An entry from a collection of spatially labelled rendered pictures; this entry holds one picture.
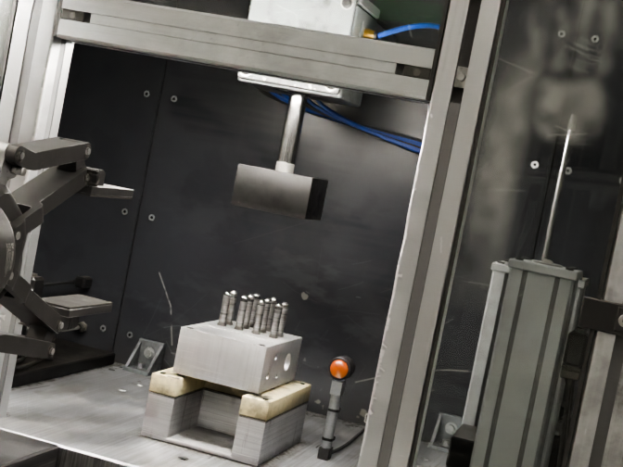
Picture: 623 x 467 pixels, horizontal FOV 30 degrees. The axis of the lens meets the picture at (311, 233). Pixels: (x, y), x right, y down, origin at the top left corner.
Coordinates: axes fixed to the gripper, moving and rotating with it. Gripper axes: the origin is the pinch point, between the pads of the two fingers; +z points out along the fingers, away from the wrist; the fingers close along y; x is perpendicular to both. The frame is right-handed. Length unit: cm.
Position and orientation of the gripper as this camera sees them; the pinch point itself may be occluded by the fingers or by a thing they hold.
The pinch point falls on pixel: (89, 247)
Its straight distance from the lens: 87.6
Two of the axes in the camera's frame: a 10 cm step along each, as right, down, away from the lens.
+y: 1.9, -9.8, -0.5
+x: -9.4, -2.0, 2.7
